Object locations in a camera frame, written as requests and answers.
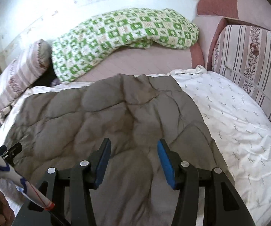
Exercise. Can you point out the green checkered blanket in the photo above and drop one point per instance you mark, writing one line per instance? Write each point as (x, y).
(78, 51)

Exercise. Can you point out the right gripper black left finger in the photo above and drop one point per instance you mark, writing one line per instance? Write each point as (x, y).
(69, 190)

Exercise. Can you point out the white floral bed sheet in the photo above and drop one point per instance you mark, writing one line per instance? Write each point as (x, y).
(237, 124)

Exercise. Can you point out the striped floral pillow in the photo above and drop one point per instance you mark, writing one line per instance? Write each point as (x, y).
(23, 71)

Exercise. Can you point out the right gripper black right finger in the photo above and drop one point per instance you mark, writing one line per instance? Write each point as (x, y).
(222, 203)

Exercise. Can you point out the pink sofa bed frame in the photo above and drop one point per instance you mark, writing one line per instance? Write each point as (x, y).
(212, 16)

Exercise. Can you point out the striped floral back cushion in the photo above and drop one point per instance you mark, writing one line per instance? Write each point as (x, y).
(243, 55)

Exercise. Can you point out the grey quilted hooded jacket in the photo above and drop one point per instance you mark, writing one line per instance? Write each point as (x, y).
(62, 128)

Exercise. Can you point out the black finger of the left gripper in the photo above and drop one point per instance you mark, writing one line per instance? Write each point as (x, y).
(8, 154)

